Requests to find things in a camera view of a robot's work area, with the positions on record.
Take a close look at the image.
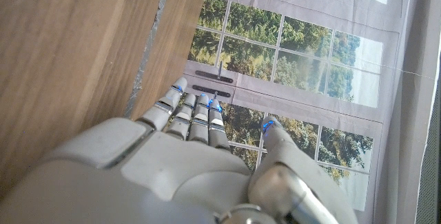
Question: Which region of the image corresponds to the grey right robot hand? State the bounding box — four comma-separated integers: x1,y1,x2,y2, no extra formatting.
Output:
0,77,359,224

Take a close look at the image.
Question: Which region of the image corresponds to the printed window backdrop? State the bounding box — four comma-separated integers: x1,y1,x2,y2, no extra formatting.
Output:
184,0,441,224

